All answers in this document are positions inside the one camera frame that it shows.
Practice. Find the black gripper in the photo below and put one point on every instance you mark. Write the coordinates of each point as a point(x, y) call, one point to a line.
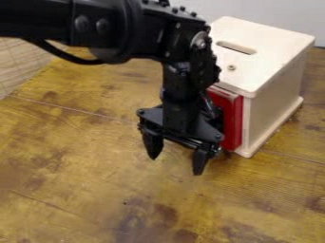
point(188, 122)

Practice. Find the red wooden drawer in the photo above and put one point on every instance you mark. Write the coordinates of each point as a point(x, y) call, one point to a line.
point(228, 102)

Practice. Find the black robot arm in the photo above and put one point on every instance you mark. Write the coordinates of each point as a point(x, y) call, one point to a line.
point(94, 32)

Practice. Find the white wooden drawer cabinet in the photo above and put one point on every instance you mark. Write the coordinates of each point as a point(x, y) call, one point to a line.
point(263, 61)

